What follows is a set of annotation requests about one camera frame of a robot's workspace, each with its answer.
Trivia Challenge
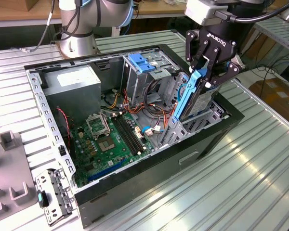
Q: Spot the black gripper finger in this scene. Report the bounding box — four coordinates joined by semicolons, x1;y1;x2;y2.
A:
204;47;241;88
185;29;210;72

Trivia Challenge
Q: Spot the hard disk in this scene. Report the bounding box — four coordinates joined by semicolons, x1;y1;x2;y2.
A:
171;69;220;126

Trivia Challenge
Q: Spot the blue data wire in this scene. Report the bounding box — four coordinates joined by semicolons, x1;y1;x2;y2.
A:
177;83;186;106

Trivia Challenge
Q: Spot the grey metal disk bay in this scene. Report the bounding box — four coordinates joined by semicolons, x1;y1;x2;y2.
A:
156;72;232;149

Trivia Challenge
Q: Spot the blue plastic drive latch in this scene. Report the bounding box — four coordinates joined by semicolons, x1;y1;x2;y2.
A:
129;53;156;74

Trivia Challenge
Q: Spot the large cardboard box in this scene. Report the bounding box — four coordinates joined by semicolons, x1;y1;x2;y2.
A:
249;77;289;130

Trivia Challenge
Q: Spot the metal slat side table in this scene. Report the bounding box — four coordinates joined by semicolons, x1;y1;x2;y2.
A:
240;15;289;70

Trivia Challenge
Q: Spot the grey metal drive cage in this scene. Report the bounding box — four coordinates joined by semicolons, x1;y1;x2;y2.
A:
121;50;181;106

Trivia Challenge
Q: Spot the black RAM slot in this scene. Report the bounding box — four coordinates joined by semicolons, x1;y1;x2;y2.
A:
114;116;140;154
118;115;143;153
111;117;137;156
120;114;146;152

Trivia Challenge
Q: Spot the black open PC case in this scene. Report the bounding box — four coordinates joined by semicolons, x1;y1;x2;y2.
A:
24;44;245;229

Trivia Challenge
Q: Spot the grey power supply unit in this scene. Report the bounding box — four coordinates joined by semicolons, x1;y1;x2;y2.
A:
39;64;102;123

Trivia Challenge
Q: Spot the CPU socket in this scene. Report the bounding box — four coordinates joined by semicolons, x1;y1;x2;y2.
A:
97;136;117;154

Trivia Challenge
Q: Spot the metal socket cover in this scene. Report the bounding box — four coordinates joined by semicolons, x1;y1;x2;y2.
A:
85;113;111;140

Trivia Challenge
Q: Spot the green motherboard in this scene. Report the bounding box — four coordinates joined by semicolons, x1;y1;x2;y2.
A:
71;112;157;188

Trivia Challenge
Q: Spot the blue expansion slot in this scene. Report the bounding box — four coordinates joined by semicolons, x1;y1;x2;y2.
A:
87;158;127;182

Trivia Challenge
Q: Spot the black case fan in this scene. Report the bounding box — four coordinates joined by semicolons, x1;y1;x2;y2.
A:
55;107;76;159

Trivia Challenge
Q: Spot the wooden desk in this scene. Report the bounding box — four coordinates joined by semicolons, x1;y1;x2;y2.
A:
0;0;277;37

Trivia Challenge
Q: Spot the black clip with teal mark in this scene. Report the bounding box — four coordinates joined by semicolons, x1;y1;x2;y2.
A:
36;190;50;207

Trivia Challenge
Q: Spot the grey parts rack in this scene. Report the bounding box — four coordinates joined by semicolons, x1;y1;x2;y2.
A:
0;130;39;222

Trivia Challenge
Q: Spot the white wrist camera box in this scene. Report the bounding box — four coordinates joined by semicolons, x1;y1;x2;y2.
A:
184;0;228;25

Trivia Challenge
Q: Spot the thick black camera cable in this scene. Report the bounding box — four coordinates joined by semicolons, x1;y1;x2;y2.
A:
215;0;289;24

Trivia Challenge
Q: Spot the orange yellow wire bundle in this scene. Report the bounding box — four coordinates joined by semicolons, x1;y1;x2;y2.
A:
100;88;180;135

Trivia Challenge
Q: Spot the white plug with blue wire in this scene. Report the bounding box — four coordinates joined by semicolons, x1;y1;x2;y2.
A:
142;125;165;138

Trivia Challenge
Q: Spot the red black fan wire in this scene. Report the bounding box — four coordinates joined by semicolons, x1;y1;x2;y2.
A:
56;107;73;150

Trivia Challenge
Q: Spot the black cable with silver plug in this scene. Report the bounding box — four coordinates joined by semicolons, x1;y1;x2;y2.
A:
19;0;82;53

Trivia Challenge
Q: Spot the grey metal slot bracket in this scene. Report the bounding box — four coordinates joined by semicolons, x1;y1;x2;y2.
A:
35;168;77;227

